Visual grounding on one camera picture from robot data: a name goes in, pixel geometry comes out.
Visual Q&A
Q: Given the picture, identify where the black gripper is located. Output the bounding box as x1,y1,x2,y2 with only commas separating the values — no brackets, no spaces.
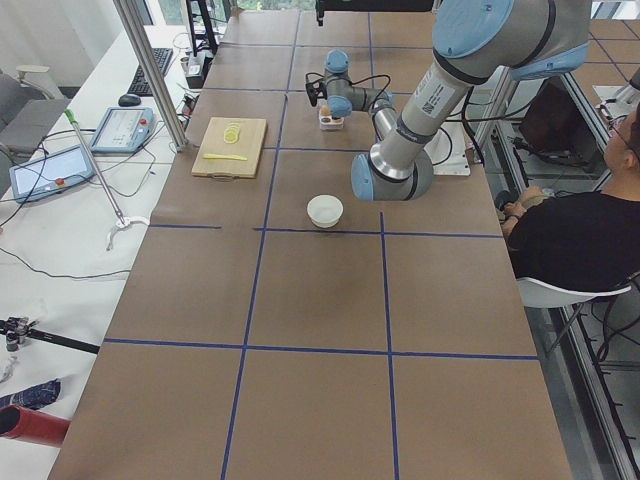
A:
318,82,329,100

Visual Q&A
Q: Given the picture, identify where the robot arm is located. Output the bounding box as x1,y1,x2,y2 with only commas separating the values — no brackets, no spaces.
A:
306,0,591,201

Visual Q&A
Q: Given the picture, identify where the clear plastic egg box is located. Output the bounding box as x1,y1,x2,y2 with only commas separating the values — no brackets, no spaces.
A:
318,111,344,131

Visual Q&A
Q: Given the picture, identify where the wooden cutting board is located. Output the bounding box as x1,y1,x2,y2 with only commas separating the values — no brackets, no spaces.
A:
191,117,267,179

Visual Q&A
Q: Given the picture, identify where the yellow plastic knife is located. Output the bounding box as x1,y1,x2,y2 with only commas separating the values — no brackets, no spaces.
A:
202,153,248,161

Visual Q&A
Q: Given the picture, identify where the white bowl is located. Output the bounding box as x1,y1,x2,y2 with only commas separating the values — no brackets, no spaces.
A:
307,194,344,228

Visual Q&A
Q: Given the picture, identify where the black keyboard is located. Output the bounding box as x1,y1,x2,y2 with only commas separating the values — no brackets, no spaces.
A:
126,47,174,97

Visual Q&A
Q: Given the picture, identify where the black computer mouse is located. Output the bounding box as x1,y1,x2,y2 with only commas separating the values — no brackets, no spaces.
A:
118,93,142,107

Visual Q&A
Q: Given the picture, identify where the teach pendant far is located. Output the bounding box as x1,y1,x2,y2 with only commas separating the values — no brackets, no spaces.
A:
90,107,154,155

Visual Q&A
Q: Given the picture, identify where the teach pendant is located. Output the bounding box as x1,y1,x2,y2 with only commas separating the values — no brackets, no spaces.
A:
90,107,154,155
9,145,95,203

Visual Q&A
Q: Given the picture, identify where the reacher grabber stick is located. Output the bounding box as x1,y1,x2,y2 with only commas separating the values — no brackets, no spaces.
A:
64,108,150,251

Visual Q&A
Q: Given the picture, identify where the white chair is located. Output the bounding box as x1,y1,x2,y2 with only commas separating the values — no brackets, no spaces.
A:
516,277,631,308

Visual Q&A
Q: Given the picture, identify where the person in black shirt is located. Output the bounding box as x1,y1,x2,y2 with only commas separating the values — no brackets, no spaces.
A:
502,111,639,292

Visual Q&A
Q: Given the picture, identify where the teach pendant near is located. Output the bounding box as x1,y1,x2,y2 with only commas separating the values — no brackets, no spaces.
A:
9,145,95,203

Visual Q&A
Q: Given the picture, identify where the black tripod rod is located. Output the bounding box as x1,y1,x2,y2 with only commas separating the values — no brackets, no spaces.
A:
0,317,100,354

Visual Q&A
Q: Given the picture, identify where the blue patterned cloth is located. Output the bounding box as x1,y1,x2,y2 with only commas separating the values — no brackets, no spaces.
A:
1,379,61,410

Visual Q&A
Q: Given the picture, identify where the red cylinder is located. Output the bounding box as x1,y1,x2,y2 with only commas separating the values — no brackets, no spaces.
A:
1,405,70,447

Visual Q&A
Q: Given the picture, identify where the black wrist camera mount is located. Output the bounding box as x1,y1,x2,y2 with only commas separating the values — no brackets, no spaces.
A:
305,80,323,107

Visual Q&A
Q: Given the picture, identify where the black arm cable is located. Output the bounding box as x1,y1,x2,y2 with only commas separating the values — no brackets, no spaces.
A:
305,72,454,166

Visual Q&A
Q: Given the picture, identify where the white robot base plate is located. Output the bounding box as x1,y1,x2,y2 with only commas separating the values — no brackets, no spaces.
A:
425,123,471,177

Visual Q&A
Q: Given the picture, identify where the aluminium frame post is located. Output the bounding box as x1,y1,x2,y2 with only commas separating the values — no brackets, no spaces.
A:
113,0,188,152

